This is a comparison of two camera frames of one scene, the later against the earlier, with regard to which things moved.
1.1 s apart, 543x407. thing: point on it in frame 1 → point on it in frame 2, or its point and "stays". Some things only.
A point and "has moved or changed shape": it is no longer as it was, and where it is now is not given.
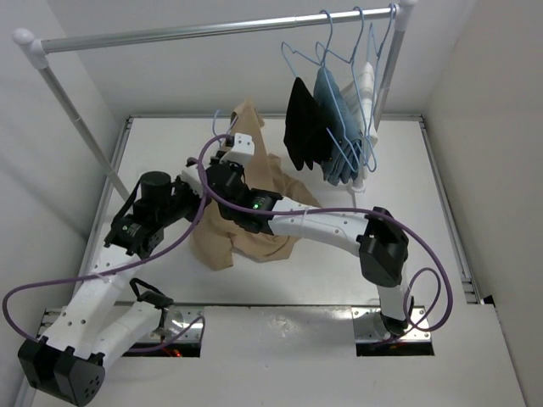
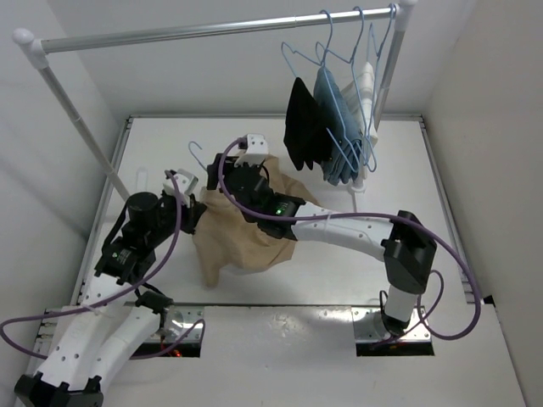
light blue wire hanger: [213, 126] → [188, 145]
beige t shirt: [222, 240] has moved or changed shape
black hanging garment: [307, 132] stays
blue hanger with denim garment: [340, 139] stays
